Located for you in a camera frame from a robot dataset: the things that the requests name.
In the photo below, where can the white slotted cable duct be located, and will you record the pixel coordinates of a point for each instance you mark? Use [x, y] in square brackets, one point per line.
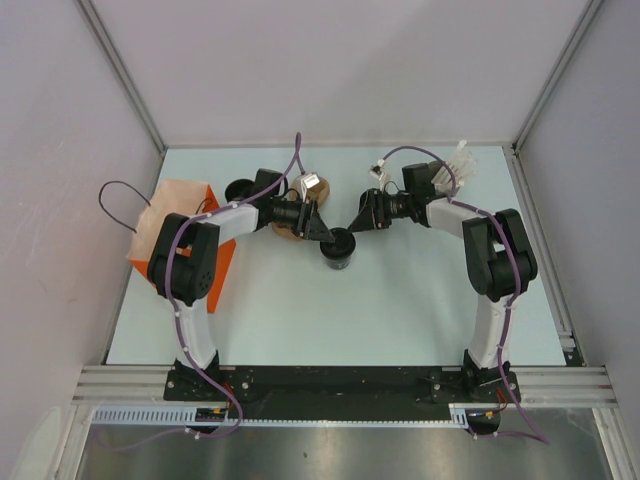
[447, 417]

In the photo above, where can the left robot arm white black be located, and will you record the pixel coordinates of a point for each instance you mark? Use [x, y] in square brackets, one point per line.
[186, 254]

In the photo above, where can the aluminium frame rail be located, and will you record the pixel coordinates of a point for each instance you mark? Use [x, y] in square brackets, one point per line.
[540, 387]

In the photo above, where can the dark single cup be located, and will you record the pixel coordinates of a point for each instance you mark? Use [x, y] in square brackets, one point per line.
[338, 260]

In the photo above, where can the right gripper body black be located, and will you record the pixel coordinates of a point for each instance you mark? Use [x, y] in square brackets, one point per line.
[386, 208]

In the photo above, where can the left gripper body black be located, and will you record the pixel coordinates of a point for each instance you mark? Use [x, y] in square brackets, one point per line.
[292, 214]

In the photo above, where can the left black coffee cup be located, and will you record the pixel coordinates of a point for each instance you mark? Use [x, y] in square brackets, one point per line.
[239, 190]

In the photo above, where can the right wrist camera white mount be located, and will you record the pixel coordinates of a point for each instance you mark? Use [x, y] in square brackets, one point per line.
[379, 172]

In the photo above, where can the black cup lid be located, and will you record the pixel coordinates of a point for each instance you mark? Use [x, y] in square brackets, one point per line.
[342, 246]

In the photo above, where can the left brown pulp cup carrier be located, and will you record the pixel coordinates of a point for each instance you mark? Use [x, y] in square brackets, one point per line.
[319, 192]

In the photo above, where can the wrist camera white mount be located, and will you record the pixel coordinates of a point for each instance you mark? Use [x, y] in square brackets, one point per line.
[308, 182]
[379, 172]

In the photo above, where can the grey straw holder cup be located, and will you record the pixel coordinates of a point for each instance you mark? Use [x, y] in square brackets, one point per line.
[437, 167]

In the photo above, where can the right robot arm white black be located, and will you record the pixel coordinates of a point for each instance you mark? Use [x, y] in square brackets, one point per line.
[500, 265]

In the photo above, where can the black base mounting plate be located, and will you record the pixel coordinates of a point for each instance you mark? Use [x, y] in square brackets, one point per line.
[382, 391]

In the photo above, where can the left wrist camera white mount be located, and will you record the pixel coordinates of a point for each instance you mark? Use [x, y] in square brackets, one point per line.
[308, 182]

